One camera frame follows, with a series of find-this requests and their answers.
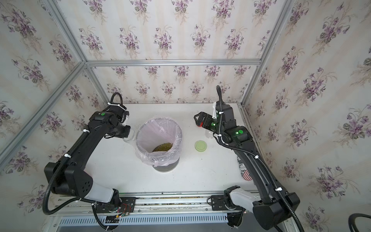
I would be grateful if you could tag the aluminium mounting rail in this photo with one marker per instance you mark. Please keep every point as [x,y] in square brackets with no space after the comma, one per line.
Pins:
[165,203]

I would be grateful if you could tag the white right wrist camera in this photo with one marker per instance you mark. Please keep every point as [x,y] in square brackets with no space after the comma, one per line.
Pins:
[214,114]

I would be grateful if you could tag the light green jar lid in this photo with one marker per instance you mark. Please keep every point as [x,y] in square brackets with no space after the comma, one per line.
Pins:
[200,146]

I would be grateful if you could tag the clear plastic jar of beans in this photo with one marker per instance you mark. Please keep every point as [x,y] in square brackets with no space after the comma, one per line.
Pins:
[209,134]

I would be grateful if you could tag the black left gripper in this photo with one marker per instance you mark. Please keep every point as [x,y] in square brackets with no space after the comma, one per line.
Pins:
[125,133]

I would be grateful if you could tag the white vented cable duct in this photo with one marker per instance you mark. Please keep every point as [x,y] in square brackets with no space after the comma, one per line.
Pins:
[165,219]

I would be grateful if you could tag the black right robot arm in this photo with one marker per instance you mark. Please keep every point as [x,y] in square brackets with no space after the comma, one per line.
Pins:
[276,204]

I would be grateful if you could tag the printed can with flag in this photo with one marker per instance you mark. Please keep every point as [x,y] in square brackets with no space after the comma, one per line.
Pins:
[243,170]

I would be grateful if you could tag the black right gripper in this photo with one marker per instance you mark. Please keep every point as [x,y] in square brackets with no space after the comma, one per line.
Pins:
[208,119]

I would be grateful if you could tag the mesh bin with pink bag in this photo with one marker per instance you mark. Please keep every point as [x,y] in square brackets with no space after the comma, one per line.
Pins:
[158,143]

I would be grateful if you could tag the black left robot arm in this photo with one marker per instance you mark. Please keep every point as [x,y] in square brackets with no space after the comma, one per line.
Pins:
[67,179]

